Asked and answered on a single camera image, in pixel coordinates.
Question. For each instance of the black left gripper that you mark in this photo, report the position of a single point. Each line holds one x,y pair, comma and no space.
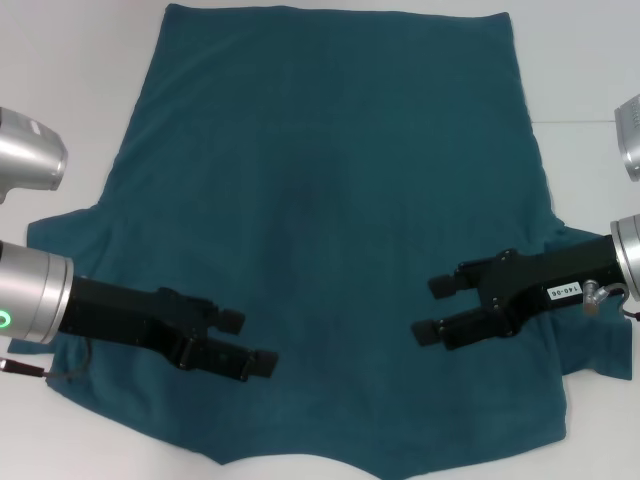
120,312

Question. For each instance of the blue t-shirt with FREE print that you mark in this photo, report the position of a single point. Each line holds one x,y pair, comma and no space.
320,190

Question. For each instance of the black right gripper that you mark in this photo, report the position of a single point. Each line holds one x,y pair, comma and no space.
540,280

